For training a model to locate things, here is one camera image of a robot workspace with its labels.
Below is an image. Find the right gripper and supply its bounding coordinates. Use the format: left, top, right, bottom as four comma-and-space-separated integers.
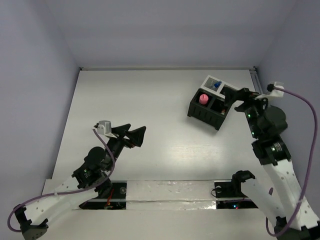
225, 85, 275, 138

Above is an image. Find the blue cap black highlighter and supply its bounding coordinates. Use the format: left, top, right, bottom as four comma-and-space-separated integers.
214, 81, 222, 89

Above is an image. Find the pink cap black highlighter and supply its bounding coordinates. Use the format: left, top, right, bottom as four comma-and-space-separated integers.
198, 94, 209, 105

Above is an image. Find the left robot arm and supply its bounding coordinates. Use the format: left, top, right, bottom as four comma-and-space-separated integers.
10, 120, 147, 240

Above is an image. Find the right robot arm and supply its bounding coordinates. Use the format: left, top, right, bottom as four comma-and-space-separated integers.
224, 83, 320, 240

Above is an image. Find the black slotted organizer box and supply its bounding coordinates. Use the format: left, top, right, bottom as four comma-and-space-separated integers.
187, 88, 231, 131

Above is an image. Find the white organizer box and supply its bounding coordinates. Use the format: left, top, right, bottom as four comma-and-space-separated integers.
200, 75, 239, 100

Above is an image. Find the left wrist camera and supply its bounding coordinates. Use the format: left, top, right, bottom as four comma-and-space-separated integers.
93, 120, 112, 136

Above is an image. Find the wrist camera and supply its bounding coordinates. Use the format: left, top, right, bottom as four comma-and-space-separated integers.
255, 81, 284, 101
93, 120, 112, 136

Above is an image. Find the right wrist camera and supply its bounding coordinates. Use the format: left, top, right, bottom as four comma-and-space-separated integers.
255, 81, 284, 101

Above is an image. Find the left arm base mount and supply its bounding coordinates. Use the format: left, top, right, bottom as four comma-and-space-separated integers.
78, 180, 127, 210

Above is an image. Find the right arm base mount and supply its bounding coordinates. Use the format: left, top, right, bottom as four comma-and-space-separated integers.
210, 170, 258, 210

